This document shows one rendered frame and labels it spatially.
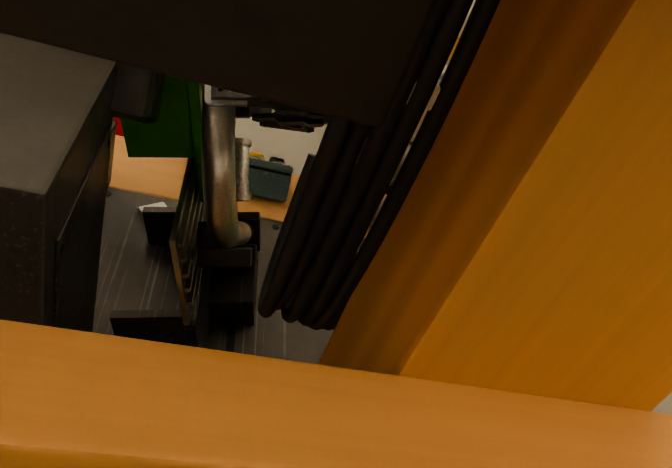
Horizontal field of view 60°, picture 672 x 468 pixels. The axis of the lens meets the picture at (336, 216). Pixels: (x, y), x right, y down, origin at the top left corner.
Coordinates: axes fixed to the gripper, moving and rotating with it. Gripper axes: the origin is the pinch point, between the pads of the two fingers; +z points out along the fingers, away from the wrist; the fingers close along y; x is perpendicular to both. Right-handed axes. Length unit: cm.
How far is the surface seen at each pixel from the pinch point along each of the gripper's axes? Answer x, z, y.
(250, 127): -62, 14, -226
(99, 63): -0.1, 9.0, 7.9
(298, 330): 22.7, -6.7, -24.8
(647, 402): 23.2, -23.3, 23.9
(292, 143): -54, -7, -227
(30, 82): 3.0, 12.2, 12.1
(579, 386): 22.1, -19.3, 25.0
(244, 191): 5.7, -0.2, -16.9
